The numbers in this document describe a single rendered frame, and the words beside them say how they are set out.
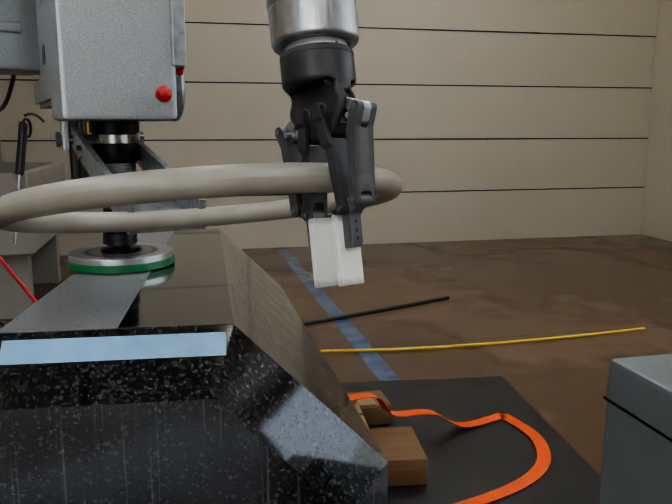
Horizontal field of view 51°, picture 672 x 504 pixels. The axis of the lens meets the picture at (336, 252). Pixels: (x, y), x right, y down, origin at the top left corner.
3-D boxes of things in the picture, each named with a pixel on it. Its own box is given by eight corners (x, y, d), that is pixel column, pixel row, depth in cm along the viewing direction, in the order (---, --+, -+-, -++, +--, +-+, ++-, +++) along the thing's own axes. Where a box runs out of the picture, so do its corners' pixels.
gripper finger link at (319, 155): (304, 108, 69) (295, 109, 70) (303, 221, 70) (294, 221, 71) (334, 111, 72) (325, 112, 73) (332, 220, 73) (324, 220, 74)
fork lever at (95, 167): (55, 147, 161) (53, 125, 160) (140, 146, 170) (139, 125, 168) (102, 236, 103) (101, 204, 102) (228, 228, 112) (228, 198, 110)
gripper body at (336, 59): (372, 43, 69) (381, 135, 69) (317, 66, 76) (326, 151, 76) (314, 31, 65) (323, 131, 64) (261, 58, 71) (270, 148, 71)
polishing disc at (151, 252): (192, 251, 154) (191, 245, 154) (131, 269, 135) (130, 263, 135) (113, 245, 162) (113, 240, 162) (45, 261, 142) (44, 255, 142)
